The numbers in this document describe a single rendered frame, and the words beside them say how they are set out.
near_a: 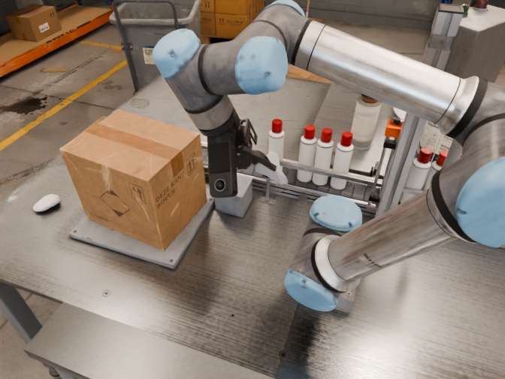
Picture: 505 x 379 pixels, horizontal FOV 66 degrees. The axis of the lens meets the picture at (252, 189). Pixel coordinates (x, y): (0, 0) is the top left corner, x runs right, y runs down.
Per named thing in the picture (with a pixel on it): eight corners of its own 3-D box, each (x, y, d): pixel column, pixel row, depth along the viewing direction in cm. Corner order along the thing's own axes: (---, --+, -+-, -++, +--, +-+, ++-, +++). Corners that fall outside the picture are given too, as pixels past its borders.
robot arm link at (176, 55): (184, 56, 52) (137, 61, 56) (217, 114, 61) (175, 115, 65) (206, 20, 56) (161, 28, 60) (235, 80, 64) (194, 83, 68)
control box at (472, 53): (488, 98, 92) (526, 13, 79) (446, 119, 84) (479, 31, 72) (450, 82, 98) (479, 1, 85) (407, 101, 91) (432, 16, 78)
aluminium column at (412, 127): (385, 235, 120) (463, 5, 75) (383, 246, 117) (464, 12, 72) (370, 231, 121) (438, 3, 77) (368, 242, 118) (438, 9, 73)
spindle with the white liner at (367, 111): (373, 139, 150) (391, 65, 131) (370, 152, 144) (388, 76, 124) (349, 134, 153) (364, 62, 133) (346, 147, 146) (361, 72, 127)
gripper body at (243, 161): (260, 138, 78) (237, 92, 70) (256, 171, 73) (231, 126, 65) (225, 144, 81) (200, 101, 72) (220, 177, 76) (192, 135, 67)
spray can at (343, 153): (346, 182, 131) (357, 131, 117) (343, 192, 127) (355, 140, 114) (331, 179, 132) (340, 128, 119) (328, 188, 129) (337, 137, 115)
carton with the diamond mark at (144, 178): (207, 201, 128) (201, 132, 110) (164, 252, 112) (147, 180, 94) (136, 175, 139) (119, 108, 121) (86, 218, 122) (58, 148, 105)
